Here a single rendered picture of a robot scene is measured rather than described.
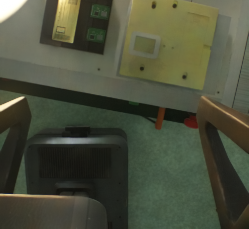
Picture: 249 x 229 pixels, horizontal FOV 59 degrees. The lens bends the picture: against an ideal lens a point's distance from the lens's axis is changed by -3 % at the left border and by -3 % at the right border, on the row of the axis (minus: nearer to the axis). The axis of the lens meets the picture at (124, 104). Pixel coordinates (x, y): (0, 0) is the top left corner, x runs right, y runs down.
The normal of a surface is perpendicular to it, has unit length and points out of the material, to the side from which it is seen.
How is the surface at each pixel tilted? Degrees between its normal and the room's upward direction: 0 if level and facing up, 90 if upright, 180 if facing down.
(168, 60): 0
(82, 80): 0
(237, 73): 0
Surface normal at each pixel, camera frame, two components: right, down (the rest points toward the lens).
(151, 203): 0.01, 0.12
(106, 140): 0.01, -0.62
